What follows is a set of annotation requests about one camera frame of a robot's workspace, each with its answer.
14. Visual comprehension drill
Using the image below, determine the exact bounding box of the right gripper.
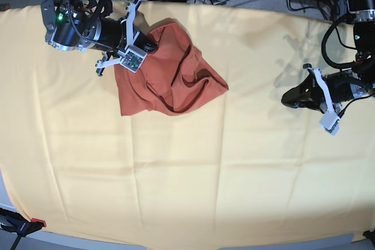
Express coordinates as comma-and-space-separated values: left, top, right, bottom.
96, 18, 158, 53

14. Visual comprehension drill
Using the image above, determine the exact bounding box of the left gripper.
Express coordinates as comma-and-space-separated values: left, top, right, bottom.
281, 71, 374, 112

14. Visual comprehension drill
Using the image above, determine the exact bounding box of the terracotta orange T-shirt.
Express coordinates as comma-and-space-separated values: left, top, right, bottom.
114, 19, 229, 116

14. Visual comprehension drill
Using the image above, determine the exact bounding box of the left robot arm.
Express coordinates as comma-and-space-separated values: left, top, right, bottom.
281, 0, 374, 115

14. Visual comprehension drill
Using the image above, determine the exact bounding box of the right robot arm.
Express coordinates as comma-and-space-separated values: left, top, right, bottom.
40, 0, 157, 57

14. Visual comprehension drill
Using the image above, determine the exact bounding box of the pale yellow table cloth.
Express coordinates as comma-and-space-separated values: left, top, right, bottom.
1, 2, 374, 249

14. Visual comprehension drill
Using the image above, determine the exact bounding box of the black clamp right corner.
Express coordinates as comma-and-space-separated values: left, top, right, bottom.
363, 230, 375, 246

